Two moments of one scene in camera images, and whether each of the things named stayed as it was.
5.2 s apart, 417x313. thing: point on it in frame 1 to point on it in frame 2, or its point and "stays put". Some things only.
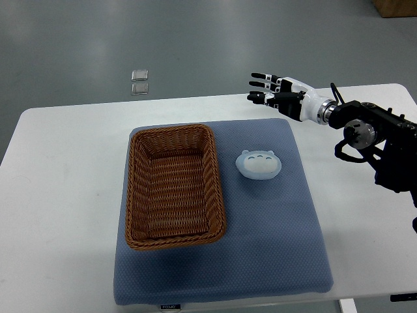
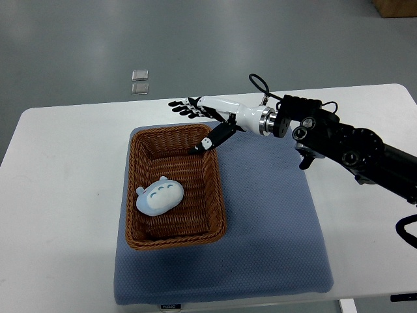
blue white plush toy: [258, 165] to [158, 197]
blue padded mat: [271, 246] stays put
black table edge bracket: [402, 297] stays put
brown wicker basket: [174, 194] stays put
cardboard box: [396, 8] stays put
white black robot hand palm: [313, 107] to [256, 119]
